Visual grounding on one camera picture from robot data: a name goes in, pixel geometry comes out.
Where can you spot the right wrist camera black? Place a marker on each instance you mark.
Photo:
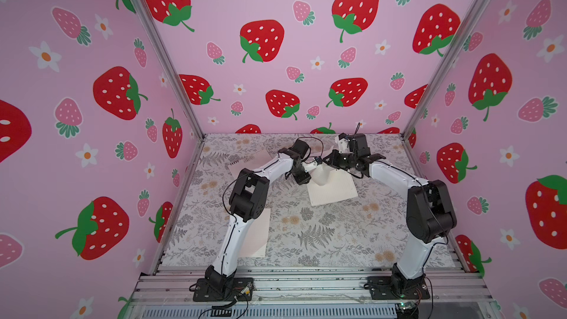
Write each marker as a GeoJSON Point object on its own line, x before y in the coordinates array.
{"type": "Point", "coordinates": [353, 144]}

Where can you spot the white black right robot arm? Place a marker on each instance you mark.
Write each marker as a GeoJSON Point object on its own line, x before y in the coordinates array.
{"type": "Point", "coordinates": [430, 214]}

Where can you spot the aluminium corner post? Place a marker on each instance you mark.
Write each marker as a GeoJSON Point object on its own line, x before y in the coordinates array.
{"type": "Point", "coordinates": [168, 68]}
{"type": "Point", "coordinates": [469, 21]}

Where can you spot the aluminium rail base frame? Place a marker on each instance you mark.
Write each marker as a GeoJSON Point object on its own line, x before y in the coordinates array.
{"type": "Point", "coordinates": [311, 292]}

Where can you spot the torn white lined page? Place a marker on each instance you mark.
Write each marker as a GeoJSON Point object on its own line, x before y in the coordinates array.
{"type": "Point", "coordinates": [320, 174]}

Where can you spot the aluminium corner post left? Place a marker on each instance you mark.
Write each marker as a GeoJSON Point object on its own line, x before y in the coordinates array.
{"type": "Point", "coordinates": [168, 68]}

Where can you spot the aluminium corner post right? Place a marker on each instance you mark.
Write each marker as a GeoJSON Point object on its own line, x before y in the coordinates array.
{"type": "Point", "coordinates": [469, 21]}

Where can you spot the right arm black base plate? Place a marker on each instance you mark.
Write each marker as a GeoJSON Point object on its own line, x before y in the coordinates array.
{"type": "Point", "coordinates": [395, 288]}

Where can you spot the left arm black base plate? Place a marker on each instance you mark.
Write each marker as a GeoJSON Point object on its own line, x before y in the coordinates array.
{"type": "Point", "coordinates": [226, 288]}

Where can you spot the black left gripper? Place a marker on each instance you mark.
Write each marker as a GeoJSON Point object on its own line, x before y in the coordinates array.
{"type": "Point", "coordinates": [306, 177]}

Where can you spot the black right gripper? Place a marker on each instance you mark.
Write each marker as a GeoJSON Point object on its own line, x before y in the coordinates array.
{"type": "Point", "coordinates": [335, 159]}

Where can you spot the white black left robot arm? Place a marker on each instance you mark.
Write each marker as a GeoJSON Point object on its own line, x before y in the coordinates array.
{"type": "Point", "coordinates": [248, 200]}

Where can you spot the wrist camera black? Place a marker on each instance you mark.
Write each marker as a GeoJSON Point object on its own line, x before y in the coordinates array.
{"type": "Point", "coordinates": [301, 148]}
{"type": "Point", "coordinates": [353, 144]}

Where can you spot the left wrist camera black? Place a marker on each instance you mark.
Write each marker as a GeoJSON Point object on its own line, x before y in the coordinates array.
{"type": "Point", "coordinates": [301, 148]}

